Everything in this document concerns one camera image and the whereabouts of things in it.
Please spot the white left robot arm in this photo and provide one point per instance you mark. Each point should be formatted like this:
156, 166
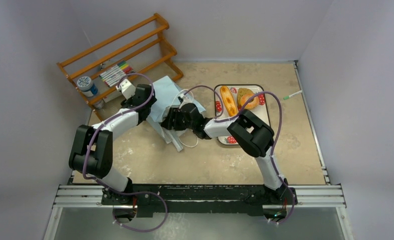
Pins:
92, 149

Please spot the metal kitchen tongs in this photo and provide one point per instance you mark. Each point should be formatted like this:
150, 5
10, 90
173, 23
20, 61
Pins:
175, 138

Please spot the white blue paper bag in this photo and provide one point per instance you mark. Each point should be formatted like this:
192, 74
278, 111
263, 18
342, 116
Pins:
167, 92

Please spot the green cap white marker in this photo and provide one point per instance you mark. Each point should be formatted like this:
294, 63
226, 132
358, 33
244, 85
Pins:
292, 95

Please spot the blue lid white jar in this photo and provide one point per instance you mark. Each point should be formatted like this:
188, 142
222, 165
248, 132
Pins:
86, 85

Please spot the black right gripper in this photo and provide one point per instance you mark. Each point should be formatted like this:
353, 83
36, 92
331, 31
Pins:
169, 120

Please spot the white flat box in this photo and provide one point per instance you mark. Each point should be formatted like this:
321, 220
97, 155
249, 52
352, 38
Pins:
111, 96

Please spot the white strawberry enamel tray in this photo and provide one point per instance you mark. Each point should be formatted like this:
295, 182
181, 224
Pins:
261, 111

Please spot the long orange fake bread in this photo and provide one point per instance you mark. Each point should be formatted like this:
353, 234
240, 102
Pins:
228, 100

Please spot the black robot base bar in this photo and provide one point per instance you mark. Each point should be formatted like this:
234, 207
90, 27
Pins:
252, 200

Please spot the orange wooden shelf rack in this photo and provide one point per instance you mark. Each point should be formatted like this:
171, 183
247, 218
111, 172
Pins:
166, 49

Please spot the round orange fake bun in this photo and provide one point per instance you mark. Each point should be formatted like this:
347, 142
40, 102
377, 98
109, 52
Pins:
248, 102

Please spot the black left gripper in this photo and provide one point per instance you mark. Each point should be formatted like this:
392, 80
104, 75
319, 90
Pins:
129, 102

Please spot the set of coloured markers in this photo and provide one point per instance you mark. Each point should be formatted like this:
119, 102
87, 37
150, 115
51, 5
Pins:
113, 75

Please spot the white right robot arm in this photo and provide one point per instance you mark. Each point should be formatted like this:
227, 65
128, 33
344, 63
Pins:
253, 135

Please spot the brown fake bread slice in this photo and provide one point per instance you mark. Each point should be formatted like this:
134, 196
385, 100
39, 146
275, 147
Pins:
241, 92

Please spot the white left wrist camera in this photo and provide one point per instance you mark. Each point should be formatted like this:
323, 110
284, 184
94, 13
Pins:
126, 88

